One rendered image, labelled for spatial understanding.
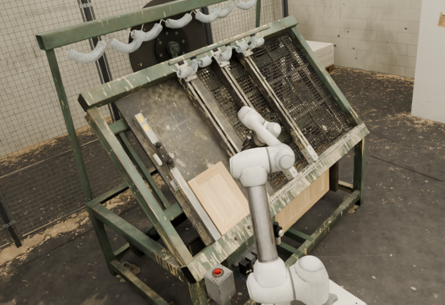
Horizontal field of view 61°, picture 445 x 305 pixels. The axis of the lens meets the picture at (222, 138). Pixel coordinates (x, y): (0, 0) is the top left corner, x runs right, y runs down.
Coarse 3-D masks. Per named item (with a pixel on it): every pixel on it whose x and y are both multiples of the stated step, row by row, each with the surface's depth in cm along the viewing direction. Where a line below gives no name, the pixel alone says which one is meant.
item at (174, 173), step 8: (136, 120) 244; (144, 120) 245; (152, 136) 244; (152, 144) 242; (168, 168) 241; (176, 168) 243; (176, 176) 241; (184, 184) 241; (184, 192) 239; (192, 192) 242; (192, 200) 240; (192, 208) 241; (200, 208) 240; (200, 216) 238; (208, 216) 241; (208, 224) 239; (208, 232) 239; (216, 232) 239; (216, 240) 237
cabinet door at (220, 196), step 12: (216, 168) 260; (192, 180) 248; (204, 180) 252; (216, 180) 257; (228, 180) 261; (204, 192) 249; (216, 192) 253; (228, 192) 258; (240, 192) 262; (204, 204) 245; (216, 204) 249; (228, 204) 254; (240, 204) 259; (216, 216) 246; (228, 216) 251; (240, 216) 255; (228, 228) 247
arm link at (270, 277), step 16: (240, 160) 183; (256, 160) 182; (240, 176) 184; (256, 176) 182; (256, 192) 183; (256, 208) 183; (256, 224) 184; (256, 240) 185; (272, 240) 184; (272, 256) 183; (256, 272) 184; (272, 272) 180; (288, 272) 184; (256, 288) 181; (272, 288) 180; (288, 288) 180
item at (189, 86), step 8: (176, 64) 267; (184, 64) 270; (192, 64) 260; (192, 72) 262; (184, 80) 270; (192, 80) 272; (184, 88) 273; (192, 88) 270; (192, 96) 271; (200, 96) 271; (200, 104) 268; (208, 104) 271; (200, 112) 272; (208, 112) 268; (208, 120) 270; (216, 120) 270; (216, 128) 267; (216, 136) 271; (224, 136) 270; (224, 144) 268; (232, 144) 268; (232, 152) 265
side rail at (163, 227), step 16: (96, 112) 230; (96, 128) 232; (112, 144) 227; (112, 160) 234; (128, 160) 229; (128, 176) 226; (144, 192) 226; (144, 208) 231; (160, 208) 226; (160, 224) 223; (176, 240) 224; (176, 256) 227
